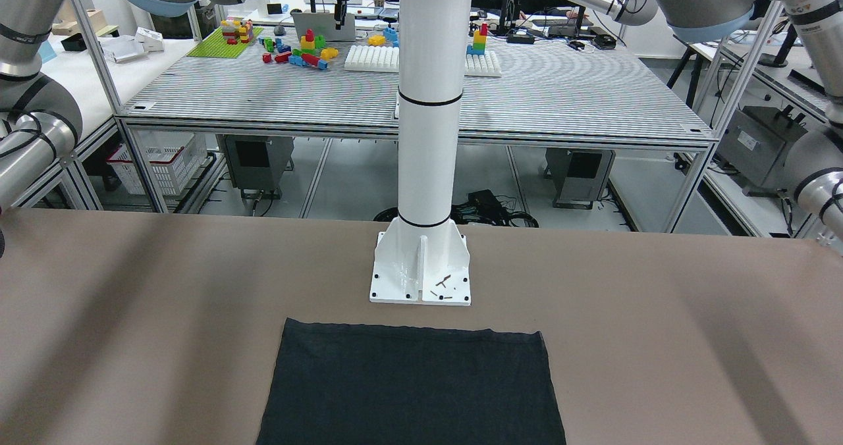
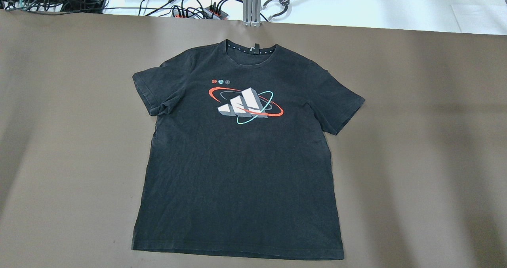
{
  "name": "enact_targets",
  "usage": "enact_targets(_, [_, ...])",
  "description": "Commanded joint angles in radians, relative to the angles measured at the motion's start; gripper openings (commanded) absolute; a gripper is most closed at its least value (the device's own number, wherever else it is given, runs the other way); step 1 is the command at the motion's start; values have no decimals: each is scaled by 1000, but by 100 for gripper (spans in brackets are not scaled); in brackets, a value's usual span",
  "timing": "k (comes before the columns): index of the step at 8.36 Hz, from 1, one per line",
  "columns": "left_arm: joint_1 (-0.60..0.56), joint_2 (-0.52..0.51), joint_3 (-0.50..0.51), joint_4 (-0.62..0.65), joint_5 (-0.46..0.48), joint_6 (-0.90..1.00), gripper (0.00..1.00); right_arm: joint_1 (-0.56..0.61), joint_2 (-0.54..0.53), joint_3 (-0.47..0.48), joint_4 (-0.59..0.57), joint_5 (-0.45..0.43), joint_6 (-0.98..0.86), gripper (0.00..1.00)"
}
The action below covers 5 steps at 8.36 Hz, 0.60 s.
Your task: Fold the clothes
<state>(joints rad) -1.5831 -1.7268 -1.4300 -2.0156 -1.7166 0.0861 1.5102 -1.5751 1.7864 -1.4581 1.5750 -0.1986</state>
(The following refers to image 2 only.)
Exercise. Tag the silver aluminium frame post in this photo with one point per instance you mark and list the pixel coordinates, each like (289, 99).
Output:
(251, 13)

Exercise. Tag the black red power strip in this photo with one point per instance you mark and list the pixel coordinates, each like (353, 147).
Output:
(198, 13)

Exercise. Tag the black printed t-shirt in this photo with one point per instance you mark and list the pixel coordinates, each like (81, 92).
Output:
(239, 165)

